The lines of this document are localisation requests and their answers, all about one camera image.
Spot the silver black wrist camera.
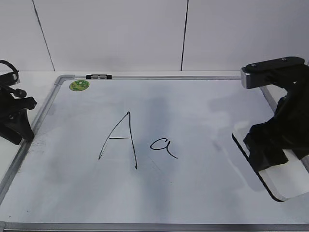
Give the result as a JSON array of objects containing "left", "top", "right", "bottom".
[{"left": 241, "top": 57, "right": 309, "bottom": 89}]

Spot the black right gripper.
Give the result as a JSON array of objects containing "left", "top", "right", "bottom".
[{"left": 243, "top": 63, "right": 309, "bottom": 171}]

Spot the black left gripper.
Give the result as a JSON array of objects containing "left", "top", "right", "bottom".
[{"left": 0, "top": 72, "right": 37, "bottom": 145}]

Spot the white whiteboard eraser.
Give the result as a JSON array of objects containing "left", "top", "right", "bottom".
[{"left": 232, "top": 123, "right": 309, "bottom": 202}]

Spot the whiteboard with aluminium frame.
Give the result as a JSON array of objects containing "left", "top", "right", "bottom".
[{"left": 0, "top": 74, "right": 309, "bottom": 232}]

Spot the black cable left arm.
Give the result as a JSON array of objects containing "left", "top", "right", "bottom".
[{"left": 0, "top": 60, "right": 20, "bottom": 84}]

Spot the green round magnet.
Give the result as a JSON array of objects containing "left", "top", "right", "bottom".
[{"left": 69, "top": 80, "right": 90, "bottom": 92}]

